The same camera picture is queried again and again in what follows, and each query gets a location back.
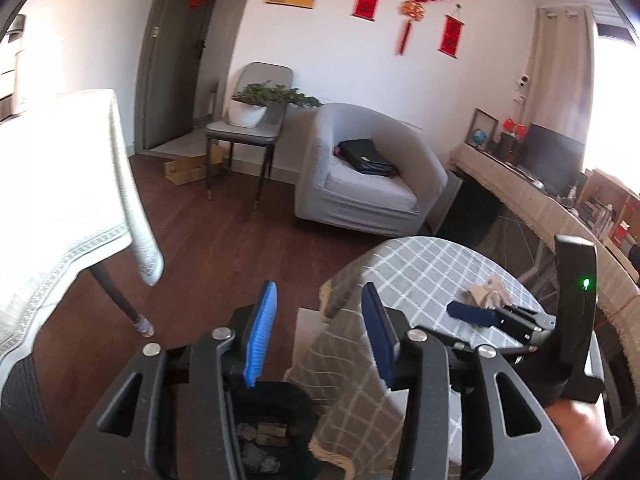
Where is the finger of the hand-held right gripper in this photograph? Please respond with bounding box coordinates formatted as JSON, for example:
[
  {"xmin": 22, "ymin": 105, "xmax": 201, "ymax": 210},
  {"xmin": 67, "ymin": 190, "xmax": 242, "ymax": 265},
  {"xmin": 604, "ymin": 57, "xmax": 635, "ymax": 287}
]
[
  {"xmin": 446, "ymin": 301, "xmax": 557, "ymax": 330},
  {"xmin": 497, "ymin": 320, "xmax": 547, "ymax": 346}
]

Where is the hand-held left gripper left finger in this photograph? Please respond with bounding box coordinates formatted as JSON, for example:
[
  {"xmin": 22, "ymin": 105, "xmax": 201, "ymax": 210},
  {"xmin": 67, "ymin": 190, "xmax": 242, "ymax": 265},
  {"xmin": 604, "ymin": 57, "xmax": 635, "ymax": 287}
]
[{"xmin": 52, "ymin": 280, "xmax": 279, "ymax": 480}]

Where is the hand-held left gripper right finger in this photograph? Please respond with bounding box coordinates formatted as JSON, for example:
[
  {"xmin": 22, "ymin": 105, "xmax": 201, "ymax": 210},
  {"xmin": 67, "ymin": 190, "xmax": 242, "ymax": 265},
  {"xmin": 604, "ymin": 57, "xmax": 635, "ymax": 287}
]
[{"xmin": 361, "ymin": 281, "xmax": 583, "ymax": 480}]

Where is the pale pink paper carton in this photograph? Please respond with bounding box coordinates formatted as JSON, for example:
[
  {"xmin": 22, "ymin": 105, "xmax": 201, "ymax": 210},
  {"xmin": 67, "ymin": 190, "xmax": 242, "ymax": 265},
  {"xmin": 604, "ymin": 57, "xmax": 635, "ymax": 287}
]
[{"xmin": 466, "ymin": 274, "xmax": 517, "ymax": 309}]

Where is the black trash bin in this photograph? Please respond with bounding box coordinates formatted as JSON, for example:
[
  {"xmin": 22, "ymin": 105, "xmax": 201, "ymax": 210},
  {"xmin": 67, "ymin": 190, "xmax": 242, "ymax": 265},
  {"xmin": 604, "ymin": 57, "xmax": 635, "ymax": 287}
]
[{"xmin": 167, "ymin": 382, "xmax": 321, "ymax": 480}]

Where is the person's right forearm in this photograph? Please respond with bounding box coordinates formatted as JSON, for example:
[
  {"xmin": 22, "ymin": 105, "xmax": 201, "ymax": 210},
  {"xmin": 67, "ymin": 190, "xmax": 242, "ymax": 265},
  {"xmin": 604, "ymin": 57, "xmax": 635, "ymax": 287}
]
[{"xmin": 544, "ymin": 399, "xmax": 618, "ymax": 478}]

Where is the white flat board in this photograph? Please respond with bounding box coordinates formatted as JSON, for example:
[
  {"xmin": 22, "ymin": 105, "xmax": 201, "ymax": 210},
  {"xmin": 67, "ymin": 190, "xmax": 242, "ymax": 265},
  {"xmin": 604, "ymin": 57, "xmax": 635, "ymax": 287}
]
[{"xmin": 292, "ymin": 307, "xmax": 331, "ymax": 371}]

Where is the grey checked tablecloth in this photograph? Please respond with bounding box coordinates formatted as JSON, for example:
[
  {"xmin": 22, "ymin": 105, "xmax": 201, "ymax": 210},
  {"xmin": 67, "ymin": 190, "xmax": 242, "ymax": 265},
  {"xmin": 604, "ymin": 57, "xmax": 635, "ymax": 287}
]
[{"xmin": 285, "ymin": 236, "xmax": 556, "ymax": 480}]

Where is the wooden bookshelf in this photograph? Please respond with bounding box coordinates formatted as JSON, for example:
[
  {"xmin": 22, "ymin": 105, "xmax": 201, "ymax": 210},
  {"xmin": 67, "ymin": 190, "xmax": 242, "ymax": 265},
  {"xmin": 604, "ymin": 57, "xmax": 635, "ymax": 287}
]
[{"xmin": 575, "ymin": 167, "xmax": 640, "ymax": 261}]

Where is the long desk beige cloth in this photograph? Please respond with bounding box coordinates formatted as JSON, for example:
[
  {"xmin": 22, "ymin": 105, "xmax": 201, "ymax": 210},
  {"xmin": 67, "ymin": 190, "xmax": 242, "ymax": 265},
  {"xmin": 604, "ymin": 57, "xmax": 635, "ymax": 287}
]
[{"xmin": 450, "ymin": 142, "xmax": 640, "ymax": 356}]

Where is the black cabinet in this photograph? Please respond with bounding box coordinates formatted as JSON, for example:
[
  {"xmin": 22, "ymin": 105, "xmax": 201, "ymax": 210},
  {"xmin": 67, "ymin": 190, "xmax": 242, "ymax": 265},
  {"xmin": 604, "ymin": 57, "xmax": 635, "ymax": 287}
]
[{"xmin": 435, "ymin": 170, "xmax": 501, "ymax": 247}]

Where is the black monitor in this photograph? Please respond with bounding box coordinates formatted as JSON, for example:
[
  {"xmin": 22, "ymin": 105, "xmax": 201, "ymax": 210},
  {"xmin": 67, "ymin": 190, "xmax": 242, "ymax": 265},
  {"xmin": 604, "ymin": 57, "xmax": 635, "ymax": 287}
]
[{"xmin": 517, "ymin": 122, "xmax": 587, "ymax": 196}]

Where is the grey armchair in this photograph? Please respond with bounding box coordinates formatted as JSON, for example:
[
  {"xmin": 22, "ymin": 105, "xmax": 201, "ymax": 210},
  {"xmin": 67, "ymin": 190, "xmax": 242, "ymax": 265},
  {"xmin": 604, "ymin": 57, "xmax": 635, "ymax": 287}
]
[{"xmin": 294, "ymin": 102, "xmax": 449, "ymax": 238}]

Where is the cardboard box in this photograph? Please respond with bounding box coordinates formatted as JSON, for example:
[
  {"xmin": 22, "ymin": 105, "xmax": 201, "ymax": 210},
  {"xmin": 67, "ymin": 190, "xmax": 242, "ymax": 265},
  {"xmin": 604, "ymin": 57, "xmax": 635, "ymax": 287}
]
[{"xmin": 165, "ymin": 146, "xmax": 223, "ymax": 187}]

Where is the black bag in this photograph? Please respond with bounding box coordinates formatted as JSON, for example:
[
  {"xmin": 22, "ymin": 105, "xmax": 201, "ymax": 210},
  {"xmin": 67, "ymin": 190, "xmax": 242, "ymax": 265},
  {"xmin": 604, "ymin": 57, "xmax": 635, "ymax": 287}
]
[{"xmin": 334, "ymin": 138, "xmax": 401, "ymax": 177}]

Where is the beige curtain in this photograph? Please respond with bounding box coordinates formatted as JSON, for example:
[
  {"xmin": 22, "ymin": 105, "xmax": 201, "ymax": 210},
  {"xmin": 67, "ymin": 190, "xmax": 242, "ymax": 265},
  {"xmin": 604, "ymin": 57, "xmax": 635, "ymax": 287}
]
[{"xmin": 520, "ymin": 5, "xmax": 601, "ymax": 146}]

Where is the grey dining chair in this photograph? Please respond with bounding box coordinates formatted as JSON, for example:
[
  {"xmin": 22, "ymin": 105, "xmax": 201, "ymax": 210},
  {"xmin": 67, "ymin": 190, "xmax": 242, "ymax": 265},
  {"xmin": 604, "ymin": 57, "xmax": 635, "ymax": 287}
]
[{"xmin": 205, "ymin": 62, "xmax": 295, "ymax": 211}]

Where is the potted plant white pot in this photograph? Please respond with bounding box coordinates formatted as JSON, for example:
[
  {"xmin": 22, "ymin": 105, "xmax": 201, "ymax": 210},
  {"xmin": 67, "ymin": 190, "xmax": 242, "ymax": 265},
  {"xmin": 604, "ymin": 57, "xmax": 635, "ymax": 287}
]
[{"xmin": 227, "ymin": 81, "xmax": 323, "ymax": 128}]

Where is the white patterned tablecloth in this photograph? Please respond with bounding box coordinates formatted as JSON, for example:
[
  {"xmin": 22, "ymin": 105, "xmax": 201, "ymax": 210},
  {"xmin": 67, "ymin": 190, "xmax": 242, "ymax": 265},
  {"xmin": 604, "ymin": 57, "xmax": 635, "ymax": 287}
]
[{"xmin": 0, "ymin": 89, "xmax": 165, "ymax": 376}]

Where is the dark ribbed object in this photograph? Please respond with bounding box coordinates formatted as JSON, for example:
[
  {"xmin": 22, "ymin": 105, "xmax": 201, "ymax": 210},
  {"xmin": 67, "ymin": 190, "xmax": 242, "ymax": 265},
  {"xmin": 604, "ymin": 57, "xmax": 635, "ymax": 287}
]
[{"xmin": 0, "ymin": 350, "xmax": 56, "ymax": 461}]

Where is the grey door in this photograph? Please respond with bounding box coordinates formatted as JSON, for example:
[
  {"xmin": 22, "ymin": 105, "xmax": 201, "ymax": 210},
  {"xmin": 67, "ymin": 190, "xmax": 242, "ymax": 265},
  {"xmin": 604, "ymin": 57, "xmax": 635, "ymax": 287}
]
[{"xmin": 134, "ymin": 0, "xmax": 226, "ymax": 151}]

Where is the red string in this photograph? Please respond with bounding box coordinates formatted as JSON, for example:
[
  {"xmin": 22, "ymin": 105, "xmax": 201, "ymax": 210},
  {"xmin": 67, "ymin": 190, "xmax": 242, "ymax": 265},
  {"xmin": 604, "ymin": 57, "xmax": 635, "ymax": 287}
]
[{"xmin": 595, "ymin": 294, "xmax": 640, "ymax": 331}]

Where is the wooden picture frame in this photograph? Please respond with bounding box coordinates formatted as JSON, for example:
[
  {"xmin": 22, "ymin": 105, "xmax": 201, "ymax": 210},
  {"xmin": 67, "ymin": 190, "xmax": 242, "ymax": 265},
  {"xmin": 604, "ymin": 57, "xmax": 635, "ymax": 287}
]
[{"xmin": 467, "ymin": 108, "xmax": 500, "ymax": 153}]

